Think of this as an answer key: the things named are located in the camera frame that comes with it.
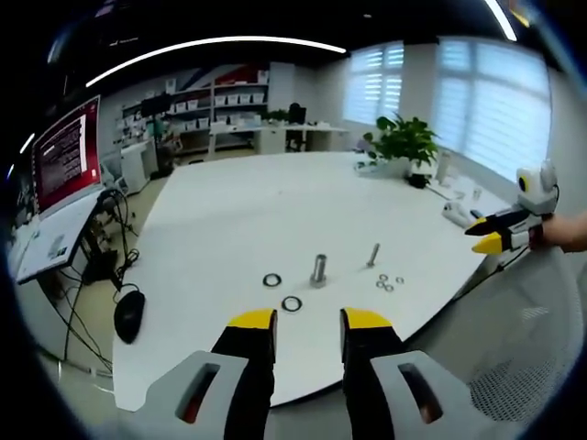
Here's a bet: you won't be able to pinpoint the large threaded stud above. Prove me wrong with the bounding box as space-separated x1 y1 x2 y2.
309 254 328 289

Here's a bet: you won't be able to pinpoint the white keyboard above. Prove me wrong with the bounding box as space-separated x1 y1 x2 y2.
16 187 105 285

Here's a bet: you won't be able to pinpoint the white mesh chair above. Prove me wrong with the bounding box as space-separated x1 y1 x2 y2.
403 242 583 440

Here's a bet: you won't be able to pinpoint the black cable bundle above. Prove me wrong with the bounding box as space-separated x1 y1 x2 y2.
59 190 141 372

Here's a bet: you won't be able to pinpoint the white ceiling light strip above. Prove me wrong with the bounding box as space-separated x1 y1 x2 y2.
84 36 348 88

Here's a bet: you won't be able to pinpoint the window blinds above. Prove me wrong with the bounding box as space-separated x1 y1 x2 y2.
343 38 551 182

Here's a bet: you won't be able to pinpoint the black computer mouse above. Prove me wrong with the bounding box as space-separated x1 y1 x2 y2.
113 290 147 345

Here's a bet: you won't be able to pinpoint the white device on table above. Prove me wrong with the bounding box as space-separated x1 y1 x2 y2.
441 201 473 226

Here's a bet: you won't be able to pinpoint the white cabinet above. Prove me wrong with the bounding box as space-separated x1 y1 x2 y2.
119 141 160 196

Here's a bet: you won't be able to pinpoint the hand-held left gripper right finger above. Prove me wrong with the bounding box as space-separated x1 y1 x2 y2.
338 306 478 440

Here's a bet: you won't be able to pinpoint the white counter desk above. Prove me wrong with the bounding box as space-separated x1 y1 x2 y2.
208 121 352 156

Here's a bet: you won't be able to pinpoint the white storage shelf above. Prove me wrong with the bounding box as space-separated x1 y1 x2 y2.
118 68 271 152

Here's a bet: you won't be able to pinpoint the green potted plant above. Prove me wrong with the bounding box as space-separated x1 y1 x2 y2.
362 114 441 169

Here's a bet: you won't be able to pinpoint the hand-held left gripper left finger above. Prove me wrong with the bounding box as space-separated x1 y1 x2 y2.
145 308 279 440

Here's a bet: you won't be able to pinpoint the computer monitor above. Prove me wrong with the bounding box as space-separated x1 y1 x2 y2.
30 94 105 216

